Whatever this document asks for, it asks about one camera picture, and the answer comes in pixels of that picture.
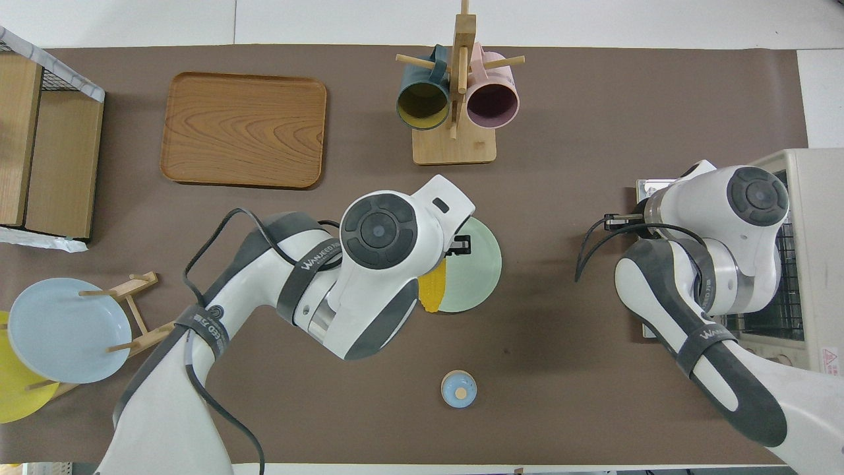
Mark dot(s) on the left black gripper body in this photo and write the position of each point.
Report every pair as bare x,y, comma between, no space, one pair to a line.
465,249

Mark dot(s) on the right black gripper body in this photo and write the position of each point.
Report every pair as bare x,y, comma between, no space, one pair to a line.
620,222

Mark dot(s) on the pale green plate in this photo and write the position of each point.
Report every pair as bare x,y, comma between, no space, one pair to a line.
478,270

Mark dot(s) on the yellow corn cob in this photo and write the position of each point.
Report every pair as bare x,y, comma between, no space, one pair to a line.
433,293

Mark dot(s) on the beige toaster oven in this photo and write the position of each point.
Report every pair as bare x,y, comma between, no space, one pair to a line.
821,198

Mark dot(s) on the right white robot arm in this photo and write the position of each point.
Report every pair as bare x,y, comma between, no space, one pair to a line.
758,194

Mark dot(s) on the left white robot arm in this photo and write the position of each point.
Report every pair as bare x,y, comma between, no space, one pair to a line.
376,231

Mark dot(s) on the wooden mug rack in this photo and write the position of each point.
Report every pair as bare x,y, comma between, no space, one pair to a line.
455,148

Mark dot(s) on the small blue lidded jar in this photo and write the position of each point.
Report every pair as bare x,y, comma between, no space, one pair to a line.
458,389

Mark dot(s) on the dark blue mug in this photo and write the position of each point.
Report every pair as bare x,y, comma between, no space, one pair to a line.
422,109

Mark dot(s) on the brown table mat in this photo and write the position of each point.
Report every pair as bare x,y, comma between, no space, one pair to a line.
560,363

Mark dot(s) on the pink mug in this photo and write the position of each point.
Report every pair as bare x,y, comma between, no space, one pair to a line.
504,76

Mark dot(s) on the wooden serving tray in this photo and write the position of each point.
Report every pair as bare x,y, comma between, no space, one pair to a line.
244,132

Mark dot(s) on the red warning sticker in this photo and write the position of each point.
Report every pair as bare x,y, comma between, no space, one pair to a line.
829,359

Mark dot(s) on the wooden plate rack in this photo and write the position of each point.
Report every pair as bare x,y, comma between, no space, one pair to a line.
142,284

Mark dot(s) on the light blue plate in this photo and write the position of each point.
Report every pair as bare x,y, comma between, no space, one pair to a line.
66,333

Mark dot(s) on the yellow plate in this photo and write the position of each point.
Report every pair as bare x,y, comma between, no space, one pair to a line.
16,399

